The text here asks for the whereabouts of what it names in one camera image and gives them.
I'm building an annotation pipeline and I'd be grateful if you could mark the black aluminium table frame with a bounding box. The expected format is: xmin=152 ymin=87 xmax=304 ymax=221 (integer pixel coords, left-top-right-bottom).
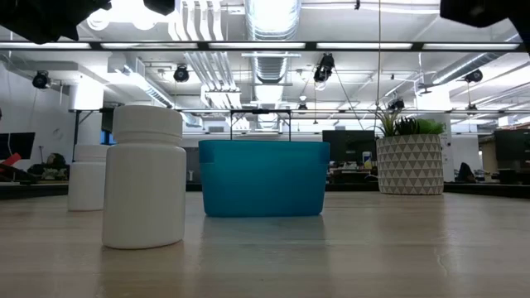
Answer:
xmin=0 ymin=181 xmax=530 ymax=200

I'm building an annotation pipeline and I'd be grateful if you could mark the thin black background frame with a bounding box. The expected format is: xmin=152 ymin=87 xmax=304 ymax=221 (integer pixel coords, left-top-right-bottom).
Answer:
xmin=229 ymin=108 xmax=292 ymax=142

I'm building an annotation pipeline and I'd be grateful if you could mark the white pill bottle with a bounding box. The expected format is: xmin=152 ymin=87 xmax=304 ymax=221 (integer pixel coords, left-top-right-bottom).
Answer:
xmin=102 ymin=104 xmax=187 ymax=250
xmin=67 ymin=144 xmax=111 ymax=212

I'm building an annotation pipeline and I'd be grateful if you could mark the teal plastic basket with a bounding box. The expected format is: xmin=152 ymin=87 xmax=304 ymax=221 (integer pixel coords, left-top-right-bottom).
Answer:
xmin=198 ymin=139 xmax=331 ymax=219

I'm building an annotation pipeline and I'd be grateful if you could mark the succulent plant in patterned pot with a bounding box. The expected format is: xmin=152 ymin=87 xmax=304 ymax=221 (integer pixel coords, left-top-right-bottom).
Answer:
xmin=374 ymin=105 xmax=446 ymax=196

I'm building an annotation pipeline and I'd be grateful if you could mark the black computer monitor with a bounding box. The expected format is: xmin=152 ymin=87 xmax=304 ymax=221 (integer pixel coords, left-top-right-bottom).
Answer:
xmin=0 ymin=132 xmax=36 ymax=161
xmin=322 ymin=129 xmax=377 ymax=163
xmin=494 ymin=129 xmax=530 ymax=171

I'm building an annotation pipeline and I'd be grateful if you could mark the silver ceiling air duct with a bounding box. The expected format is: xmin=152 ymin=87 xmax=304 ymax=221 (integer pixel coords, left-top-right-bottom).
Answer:
xmin=243 ymin=0 xmax=302 ymax=84

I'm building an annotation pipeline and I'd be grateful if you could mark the long overhead light bar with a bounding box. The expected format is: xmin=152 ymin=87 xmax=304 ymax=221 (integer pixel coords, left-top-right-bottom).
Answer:
xmin=0 ymin=40 xmax=530 ymax=53

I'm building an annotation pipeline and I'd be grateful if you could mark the red object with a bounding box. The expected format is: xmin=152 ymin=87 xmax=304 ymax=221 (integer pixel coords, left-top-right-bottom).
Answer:
xmin=0 ymin=152 xmax=22 ymax=173

